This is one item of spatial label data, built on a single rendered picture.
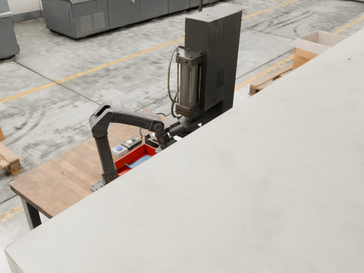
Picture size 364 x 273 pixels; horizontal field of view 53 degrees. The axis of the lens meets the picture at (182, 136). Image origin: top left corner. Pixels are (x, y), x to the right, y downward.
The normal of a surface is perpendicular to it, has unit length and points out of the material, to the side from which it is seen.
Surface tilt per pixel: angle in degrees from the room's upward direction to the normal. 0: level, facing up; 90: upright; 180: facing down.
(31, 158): 0
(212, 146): 0
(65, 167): 0
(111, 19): 90
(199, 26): 90
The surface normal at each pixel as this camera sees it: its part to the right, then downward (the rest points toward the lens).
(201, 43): -0.61, 0.42
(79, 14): 0.75, 0.37
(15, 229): 0.01, -0.84
